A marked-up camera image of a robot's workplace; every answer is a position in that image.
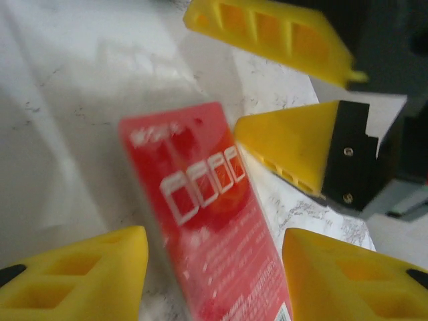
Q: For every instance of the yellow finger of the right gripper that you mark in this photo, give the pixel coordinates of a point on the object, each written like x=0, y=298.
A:
x=294, y=140
x=274, y=33

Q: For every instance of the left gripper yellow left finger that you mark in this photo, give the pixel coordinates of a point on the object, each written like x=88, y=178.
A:
x=73, y=284

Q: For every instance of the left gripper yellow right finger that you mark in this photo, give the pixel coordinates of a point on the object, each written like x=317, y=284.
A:
x=351, y=284

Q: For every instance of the red package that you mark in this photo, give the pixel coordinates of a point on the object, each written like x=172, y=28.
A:
x=200, y=200

